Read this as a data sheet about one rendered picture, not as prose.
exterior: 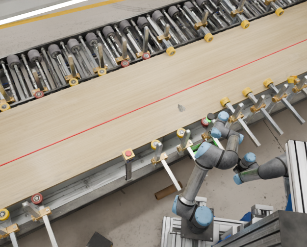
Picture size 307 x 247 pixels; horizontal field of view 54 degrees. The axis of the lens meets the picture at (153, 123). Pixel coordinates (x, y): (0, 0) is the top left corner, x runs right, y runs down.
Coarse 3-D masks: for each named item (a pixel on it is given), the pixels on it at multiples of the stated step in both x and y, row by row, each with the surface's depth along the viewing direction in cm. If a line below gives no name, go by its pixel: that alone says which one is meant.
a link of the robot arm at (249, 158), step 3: (249, 153) 222; (252, 153) 222; (246, 156) 221; (249, 156) 220; (252, 156) 221; (255, 156) 221; (243, 159) 226; (246, 159) 221; (249, 159) 220; (252, 159) 219; (255, 159) 220; (243, 162) 227; (246, 162) 223; (249, 162) 221; (252, 162) 220; (246, 165) 227
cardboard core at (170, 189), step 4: (172, 184) 323; (180, 184) 321; (168, 188) 318; (172, 188) 318; (160, 192) 316; (164, 192) 316; (168, 192) 316; (172, 192) 319; (156, 196) 313; (160, 196) 314; (164, 196) 316
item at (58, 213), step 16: (304, 96) 311; (272, 112) 299; (240, 128) 287; (176, 160) 268; (144, 176) 260; (96, 192) 248; (112, 192) 252; (64, 208) 240; (80, 208) 246; (32, 224) 233; (0, 240) 226
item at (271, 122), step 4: (248, 96) 277; (252, 96) 274; (252, 100) 275; (256, 100) 272; (260, 108) 268; (264, 112) 267; (264, 116) 268; (268, 116) 265; (268, 120) 265; (272, 120) 263; (272, 124) 262; (276, 124) 261; (276, 128) 260; (280, 132) 258
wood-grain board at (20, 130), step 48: (192, 48) 306; (240, 48) 311; (288, 48) 315; (48, 96) 267; (96, 96) 270; (144, 96) 274; (192, 96) 277; (240, 96) 281; (0, 144) 242; (48, 144) 245; (96, 144) 248; (144, 144) 250; (0, 192) 224
